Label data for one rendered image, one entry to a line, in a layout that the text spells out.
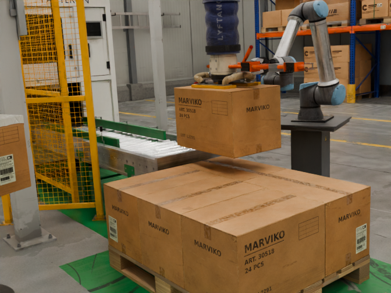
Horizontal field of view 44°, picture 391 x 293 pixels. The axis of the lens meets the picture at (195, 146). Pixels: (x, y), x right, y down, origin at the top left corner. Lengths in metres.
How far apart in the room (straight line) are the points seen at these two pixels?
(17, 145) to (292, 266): 1.55
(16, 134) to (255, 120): 1.36
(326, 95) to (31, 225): 2.32
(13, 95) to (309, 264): 2.24
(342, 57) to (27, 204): 8.58
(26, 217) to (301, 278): 2.08
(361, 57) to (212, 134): 8.64
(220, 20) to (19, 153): 1.42
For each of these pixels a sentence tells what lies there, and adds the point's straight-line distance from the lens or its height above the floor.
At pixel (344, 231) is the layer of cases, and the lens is 2.68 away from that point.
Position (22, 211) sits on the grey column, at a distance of 3.71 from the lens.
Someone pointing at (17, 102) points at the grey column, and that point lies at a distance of 3.58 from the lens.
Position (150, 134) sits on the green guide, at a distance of 4.37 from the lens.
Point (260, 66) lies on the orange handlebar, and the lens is 2.89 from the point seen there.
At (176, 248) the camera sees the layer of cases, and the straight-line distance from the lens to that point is 2.47.
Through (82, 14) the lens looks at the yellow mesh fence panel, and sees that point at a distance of 3.84.
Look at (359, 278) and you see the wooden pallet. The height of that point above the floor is 0.03.
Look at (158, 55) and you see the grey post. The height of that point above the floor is 1.25.
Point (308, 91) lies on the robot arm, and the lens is 3.65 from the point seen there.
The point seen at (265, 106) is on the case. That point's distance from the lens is 3.01.
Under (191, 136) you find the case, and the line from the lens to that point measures 3.19.
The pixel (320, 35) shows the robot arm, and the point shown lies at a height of 1.37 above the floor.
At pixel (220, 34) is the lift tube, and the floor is 1.40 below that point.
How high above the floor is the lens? 1.33
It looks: 12 degrees down
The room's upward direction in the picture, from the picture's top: 3 degrees counter-clockwise
